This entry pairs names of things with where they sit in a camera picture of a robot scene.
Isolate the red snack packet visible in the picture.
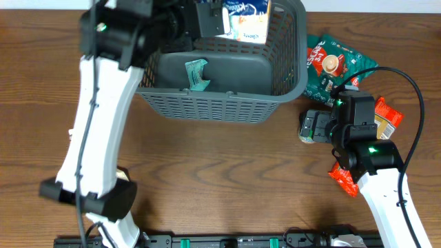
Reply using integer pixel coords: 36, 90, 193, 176
328, 162, 359, 198

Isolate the small teal wipes packet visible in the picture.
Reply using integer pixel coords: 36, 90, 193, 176
185, 59, 210, 92

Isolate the white brown bread bag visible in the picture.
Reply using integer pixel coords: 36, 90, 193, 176
116, 167, 130, 181

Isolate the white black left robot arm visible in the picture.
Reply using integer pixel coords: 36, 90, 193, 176
39, 1, 227, 247

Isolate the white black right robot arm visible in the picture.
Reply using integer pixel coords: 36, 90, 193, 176
299, 90, 431, 247

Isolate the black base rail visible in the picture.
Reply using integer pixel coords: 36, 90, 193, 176
52, 224, 385, 248

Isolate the green Nescafe coffee bag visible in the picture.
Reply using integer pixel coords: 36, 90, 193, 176
302, 34, 378, 107

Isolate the orange snack packet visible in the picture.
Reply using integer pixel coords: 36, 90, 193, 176
374, 97, 404, 140

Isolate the green lidded small jar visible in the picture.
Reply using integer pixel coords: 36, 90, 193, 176
298, 117, 314, 144

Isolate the grey plastic slotted basket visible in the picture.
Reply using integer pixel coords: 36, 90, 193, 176
136, 0, 308, 123

